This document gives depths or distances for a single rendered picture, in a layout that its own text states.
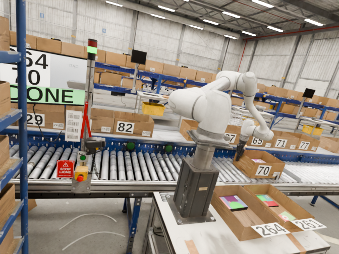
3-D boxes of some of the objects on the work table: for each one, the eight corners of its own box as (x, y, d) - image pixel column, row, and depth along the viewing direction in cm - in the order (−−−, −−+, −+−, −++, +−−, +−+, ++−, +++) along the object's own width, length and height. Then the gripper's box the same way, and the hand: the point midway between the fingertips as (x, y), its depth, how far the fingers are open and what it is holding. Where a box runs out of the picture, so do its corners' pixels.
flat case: (247, 208, 138) (248, 206, 138) (226, 211, 130) (227, 209, 130) (235, 196, 150) (235, 194, 150) (214, 198, 142) (215, 196, 142)
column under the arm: (216, 221, 122) (230, 175, 113) (177, 225, 113) (189, 175, 104) (198, 194, 145) (209, 154, 136) (164, 196, 136) (174, 153, 127)
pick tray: (279, 235, 121) (285, 221, 119) (239, 195, 156) (243, 184, 153) (309, 230, 132) (316, 217, 129) (266, 193, 166) (270, 183, 163)
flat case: (278, 207, 150) (279, 205, 149) (259, 208, 143) (260, 206, 143) (265, 195, 162) (266, 194, 161) (246, 196, 155) (247, 195, 155)
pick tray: (239, 242, 110) (244, 227, 107) (205, 197, 144) (209, 185, 141) (276, 235, 121) (281, 221, 118) (236, 195, 155) (239, 184, 152)
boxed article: (294, 219, 138) (295, 217, 138) (284, 227, 129) (285, 225, 128) (284, 212, 144) (285, 210, 144) (273, 219, 135) (274, 217, 134)
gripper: (236, 137, 202) (230, 157, 209) (244, 141, 191) (237, 164, 197) (242, 137, 205) (235, 157, 211) (250, 142, 193) (243, 164, 200)
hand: (237, 157), depth 203 cm, fingers closed, pressing on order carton
